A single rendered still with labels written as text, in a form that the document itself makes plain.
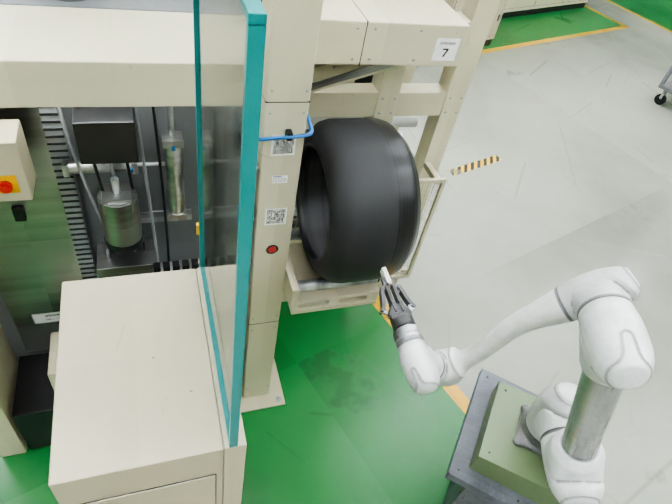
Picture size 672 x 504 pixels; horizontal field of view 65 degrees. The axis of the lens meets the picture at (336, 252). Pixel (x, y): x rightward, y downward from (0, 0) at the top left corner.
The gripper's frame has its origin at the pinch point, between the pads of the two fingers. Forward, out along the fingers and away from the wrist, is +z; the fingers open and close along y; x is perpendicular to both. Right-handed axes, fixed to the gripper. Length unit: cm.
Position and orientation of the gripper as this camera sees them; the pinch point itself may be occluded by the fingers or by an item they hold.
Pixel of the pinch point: (385, 277)
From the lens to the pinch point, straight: 183.0
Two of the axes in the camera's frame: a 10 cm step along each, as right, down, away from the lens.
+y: -9.5, 1.0, -3.1
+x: -2.0, 5.9, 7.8
